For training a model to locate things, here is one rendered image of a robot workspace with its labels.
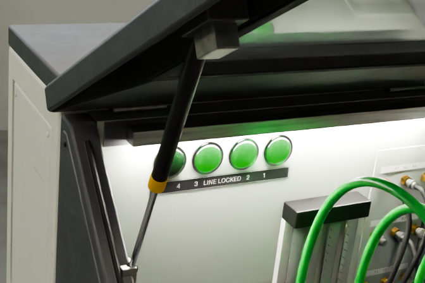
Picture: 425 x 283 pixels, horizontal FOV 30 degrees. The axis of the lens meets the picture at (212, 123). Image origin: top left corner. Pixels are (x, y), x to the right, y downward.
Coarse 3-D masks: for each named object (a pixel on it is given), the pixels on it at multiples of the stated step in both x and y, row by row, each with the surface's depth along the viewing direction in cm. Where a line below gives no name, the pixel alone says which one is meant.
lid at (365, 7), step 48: (192, 0) 64; (240, 0) 68; (288, 0) 64; (336, 0) 72; (384, 0) 75; (96, 48) 85; (144, 48) 74; (240, 48) 88; (288, 48) 92; (336, 48) 96; (384, 48) 101; (48, 96) 103; (96, 96) 98; (144, 96) 101; (240, 96) 114
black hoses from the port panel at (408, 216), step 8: (416, 184) 132; (424, 192) 130; (424, 200) 130; (408, 216) 128; (408, 224) 128; (408, 232) 129; (408, 240) 129; (424, 240) 131; (400, 248) 130; (400, 256) 130; (416, 256) 132; (416, 264) 133; (392, 272) 131; (408, 272) 133; (416, 272) 133; (392, 280) 132
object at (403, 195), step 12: (348, 180) 107; (360, 180) 105; (372, 180) 103; (384, 180) 101; (336, 192) 110; (396, 192) 99; (324, 204) 112; (408, 204) 97; (420, 204) 96; (324, 216) 114; (420, 216) 95; (312, 228) 116; (312, 240) 116; (300, 264) 119; (300, 276) 120
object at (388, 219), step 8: (400, 208) 110; (408, 208) 109; (392, 216) 112; (400, 216) 111; (384, 224) 114; (376, 232) 115; (384, 232) 115; (376, 240) 116; (368, 248) 117; (368, 256) 118; (360, 264) 119; (368, 264) 119; (360, 272) 120; (360, 280) 120
